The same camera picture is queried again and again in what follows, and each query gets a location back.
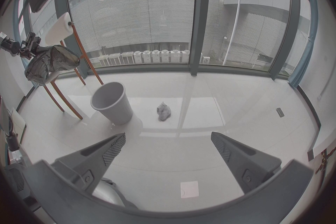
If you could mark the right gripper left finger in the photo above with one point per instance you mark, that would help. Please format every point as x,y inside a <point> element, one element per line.
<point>86,165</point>

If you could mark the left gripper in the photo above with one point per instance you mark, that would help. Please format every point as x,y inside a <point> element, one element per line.
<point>30,47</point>

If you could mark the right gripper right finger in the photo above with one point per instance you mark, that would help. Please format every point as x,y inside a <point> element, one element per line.
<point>246,162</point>

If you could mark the black plastic bag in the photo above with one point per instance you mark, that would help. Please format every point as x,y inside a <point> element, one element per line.
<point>52,62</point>

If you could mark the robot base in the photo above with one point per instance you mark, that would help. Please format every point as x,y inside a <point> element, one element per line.
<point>107,191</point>

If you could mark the white trash bin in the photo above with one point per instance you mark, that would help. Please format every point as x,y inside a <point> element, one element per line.
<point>115,110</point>

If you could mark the white wooden-legged chair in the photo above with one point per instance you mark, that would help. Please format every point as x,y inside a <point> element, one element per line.
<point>58,30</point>

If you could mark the crumpled white paper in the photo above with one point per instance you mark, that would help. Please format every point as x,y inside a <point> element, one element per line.
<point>164,112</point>

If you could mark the window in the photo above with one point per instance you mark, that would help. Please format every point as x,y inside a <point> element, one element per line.
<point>196,20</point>

